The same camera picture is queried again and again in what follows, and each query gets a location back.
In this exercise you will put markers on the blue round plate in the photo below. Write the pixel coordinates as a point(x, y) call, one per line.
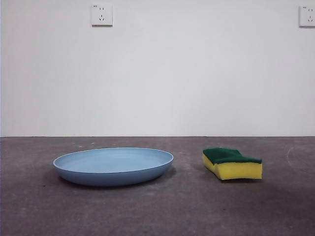
point(110, 175)

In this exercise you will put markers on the yellow sponge with green pad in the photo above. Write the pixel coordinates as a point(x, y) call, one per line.
point(236, 172)

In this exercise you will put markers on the white wall socket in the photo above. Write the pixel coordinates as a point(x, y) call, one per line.
point(307, 16)
point(102, 14)

